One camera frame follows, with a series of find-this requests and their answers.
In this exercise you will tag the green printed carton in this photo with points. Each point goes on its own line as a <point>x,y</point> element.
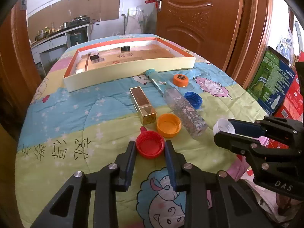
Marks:
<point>270,80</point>

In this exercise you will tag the green cylinder appliance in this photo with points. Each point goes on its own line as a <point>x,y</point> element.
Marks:
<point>78,38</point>

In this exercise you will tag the blue bottle cap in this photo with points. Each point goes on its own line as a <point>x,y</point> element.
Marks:
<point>193,99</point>

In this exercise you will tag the white plastic bag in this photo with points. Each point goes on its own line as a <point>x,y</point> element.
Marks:
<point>134,22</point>

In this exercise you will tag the blue printed bag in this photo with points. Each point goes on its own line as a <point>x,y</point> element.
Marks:
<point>286,46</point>

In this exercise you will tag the teal rectangular box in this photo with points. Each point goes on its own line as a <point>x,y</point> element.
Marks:
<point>156,82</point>

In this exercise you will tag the shallow cardboard box tray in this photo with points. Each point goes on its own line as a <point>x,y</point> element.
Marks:
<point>133,57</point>

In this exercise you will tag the group of condiment bottles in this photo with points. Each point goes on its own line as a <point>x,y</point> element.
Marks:
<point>52,28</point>

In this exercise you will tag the clear patterned rectangular box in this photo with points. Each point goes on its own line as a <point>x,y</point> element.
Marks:
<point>185,112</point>

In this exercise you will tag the kitchen counter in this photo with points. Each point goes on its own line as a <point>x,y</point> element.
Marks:
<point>52,42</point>

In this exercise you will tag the black bottle cap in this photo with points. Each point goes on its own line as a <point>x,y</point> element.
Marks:
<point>125,48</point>

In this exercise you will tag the pink cloth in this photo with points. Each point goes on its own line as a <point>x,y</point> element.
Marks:
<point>266,199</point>

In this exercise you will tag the large orange bottle cap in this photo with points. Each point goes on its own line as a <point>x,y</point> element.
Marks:
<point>168,125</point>

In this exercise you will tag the stack of red cartons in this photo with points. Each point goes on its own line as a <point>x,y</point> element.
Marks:
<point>291,102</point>

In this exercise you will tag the wooden door frame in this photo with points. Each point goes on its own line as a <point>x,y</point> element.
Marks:
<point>251,40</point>

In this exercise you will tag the metal pot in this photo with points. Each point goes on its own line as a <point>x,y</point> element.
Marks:
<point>65,25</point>

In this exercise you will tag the red bottle cap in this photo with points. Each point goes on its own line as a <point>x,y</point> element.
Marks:
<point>149,144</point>

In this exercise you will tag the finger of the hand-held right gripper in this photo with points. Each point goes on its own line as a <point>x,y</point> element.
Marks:
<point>247,128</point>
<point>230,141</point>

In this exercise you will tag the small orange cap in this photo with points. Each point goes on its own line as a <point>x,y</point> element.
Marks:
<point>180,80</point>

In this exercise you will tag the brown wooden door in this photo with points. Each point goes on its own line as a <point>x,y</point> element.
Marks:
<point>197,16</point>

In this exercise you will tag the gold rectangular box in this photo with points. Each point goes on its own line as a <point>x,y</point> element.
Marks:
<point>142,102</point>

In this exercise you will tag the dark wok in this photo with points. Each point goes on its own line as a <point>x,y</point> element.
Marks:
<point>42,37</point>

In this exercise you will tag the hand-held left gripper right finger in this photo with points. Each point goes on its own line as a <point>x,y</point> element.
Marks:
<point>169,161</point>

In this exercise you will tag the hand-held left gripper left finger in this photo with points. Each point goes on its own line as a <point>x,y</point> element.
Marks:
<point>131,161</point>

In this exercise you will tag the black and white small box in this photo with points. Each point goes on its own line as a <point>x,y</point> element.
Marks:
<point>94,56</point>

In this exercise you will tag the red ribbon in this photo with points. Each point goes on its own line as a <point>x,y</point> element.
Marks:
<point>150,2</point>

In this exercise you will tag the white bottle cap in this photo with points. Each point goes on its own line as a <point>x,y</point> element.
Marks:
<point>222,125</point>

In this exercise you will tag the cardboard wall sheets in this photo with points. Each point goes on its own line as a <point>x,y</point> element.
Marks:
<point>78,7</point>

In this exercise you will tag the black gas stove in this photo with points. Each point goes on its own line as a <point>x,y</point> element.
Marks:
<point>79,21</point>

